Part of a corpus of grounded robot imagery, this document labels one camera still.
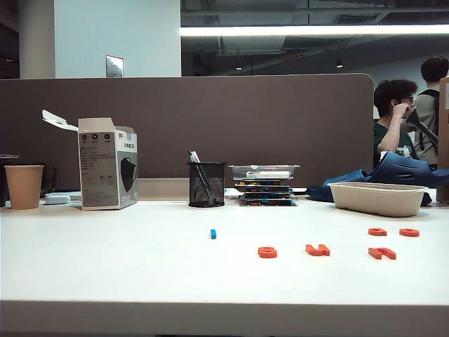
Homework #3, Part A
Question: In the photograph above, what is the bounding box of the brown paper cup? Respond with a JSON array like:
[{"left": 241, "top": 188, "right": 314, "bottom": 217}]
[{"left": 4, "top": 164, "right": 45, "bottom": 210}]

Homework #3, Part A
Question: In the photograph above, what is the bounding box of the orange angular letter magnet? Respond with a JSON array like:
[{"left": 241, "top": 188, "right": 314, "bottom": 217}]
[{"left": 368, "top": 247, "right": 398, "bottom": 261}]

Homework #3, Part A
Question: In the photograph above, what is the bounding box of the black mesh pen holder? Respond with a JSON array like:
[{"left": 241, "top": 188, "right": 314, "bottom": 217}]
[{"left": 187, "top": 161, "right": 227, "bottom": 208}]

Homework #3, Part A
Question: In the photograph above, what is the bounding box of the brown desk partition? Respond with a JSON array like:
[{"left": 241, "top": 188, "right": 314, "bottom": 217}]
[{"left": 0, "top": 72, "right": 375, "bottom": 190}]

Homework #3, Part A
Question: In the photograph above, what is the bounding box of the orange hooked letter magnet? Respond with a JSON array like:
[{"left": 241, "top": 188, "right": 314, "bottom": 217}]
[{"left": 304, "top": 244, "right": 331, "bottom": 257}]

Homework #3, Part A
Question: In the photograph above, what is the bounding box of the white earbuds case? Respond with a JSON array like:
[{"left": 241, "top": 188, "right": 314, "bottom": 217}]
[{"left": 44, "top": 192, "right": 72, "bottom": 204}]

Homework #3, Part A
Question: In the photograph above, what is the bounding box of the grey metal bracket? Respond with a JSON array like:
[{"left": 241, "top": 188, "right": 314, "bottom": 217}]
[{"left": 403, "top": 107, "right": 439, "bottom": 147}]

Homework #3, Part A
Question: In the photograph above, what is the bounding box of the white face mask box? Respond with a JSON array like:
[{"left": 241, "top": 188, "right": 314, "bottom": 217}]
[{"left": 41, "top": 108, "right": 139, "bottom": 211}]

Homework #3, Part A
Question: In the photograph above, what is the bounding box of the person in beige shirt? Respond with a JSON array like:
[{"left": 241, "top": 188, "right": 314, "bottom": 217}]
[{"left": 412, "top": 55, "right": 449, "bottom": 166}]

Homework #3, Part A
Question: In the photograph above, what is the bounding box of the grey desk cable rail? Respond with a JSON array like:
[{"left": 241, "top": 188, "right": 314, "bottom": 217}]
[{"left": 136, "top": 177, "right": 192, "bottom": 201}]

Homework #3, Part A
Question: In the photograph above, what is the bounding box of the person in green shirt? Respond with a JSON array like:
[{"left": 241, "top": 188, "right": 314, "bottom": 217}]
[{"left": 373, "top": 79, "right": 420, "bottom": 169}]

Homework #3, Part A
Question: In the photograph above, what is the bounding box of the beige pulp tray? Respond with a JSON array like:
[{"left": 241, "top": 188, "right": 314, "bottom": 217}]
[{"left": 328, "top": 180, "right": 429, "bottom": 218}]

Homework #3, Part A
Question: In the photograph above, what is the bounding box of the black pen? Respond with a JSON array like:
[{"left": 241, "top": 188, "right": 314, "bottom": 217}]
[{"left": 188, "top": 149, "right": 218, "bottom": 204}]

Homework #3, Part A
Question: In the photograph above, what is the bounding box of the brown cardboard box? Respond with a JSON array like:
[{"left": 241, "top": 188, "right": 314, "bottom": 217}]
[{"left": 436, "top": 76, "right": 449, "bottom": 204}]

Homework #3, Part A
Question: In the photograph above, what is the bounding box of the ceiling light strip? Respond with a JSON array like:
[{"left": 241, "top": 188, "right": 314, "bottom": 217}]
[{"left": 179, "top": 23, "right": 449, "bottom": 37}]

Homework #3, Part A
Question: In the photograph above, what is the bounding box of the metal wall switch plate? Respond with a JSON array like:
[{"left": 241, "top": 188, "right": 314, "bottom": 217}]
[{"left": 105, "top": 54, "right": 125, "bottom": 78}]

